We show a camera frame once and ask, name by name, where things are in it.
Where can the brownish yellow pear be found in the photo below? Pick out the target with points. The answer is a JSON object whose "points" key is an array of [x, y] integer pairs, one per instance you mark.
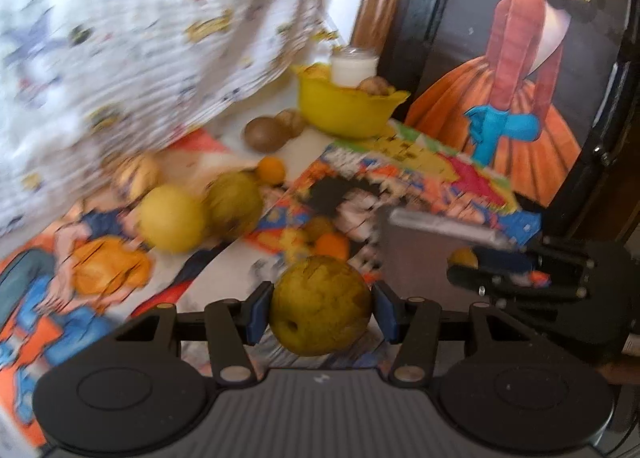
{"points": [[320, 305]]}

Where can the girl painting poster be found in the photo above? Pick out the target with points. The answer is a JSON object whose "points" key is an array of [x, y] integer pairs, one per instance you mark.
{"points": [[517, 84]]}

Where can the striped cream pepino melon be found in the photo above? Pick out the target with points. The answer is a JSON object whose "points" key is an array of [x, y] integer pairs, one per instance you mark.
{"points": [[135, 177]]}

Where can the brown kiwi fruit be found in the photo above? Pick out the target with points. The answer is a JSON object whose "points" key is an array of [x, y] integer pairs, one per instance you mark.
{"points": [[266, 135]]}

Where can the white jar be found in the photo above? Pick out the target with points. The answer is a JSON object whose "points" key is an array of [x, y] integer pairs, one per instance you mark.
{"points": [[349, 66]]}

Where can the colourful cartoon table mat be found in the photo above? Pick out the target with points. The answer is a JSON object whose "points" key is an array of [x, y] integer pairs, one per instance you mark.
{"points": [[90, 270]]}

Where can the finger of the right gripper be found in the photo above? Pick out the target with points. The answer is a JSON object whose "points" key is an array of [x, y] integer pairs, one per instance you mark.
{"points": [[520, 257], [500, 287]]}

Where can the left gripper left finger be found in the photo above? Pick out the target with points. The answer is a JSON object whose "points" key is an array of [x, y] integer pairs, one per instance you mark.
{"points": [[230, 326]]}

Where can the striped tan melon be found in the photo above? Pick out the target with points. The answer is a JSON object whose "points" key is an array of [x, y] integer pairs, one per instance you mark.
{"points": [[293, 120]]}

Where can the yellow plastic bowl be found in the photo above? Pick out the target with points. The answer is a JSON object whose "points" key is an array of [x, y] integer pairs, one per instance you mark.
{"points": [[344, 112]]}

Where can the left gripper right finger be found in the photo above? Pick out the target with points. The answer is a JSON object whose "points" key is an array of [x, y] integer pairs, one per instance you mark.
{"points": [[413, 326]]}

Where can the small fruit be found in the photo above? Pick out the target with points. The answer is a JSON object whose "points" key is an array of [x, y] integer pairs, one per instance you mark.
{"points": [[464, 257]]}

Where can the small orange kumquat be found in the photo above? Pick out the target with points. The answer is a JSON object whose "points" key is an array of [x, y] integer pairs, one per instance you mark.
{"points": [[271, 170], [334, 245]]}

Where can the yellow fruit in bowl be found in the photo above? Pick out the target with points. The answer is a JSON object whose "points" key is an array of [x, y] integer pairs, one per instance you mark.
{"points": [[318, 70]]}

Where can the metal baking tray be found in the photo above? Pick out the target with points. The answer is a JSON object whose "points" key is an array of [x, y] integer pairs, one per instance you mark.
{"points": [[415, 247]]}

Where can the cartoon print white cloth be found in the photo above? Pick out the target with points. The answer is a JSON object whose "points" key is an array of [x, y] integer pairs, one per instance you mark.
{"points": [[86, 81]]}

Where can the green speckled pear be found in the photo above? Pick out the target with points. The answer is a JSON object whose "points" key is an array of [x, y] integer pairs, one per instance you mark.
{"points": [[234, 205]]}

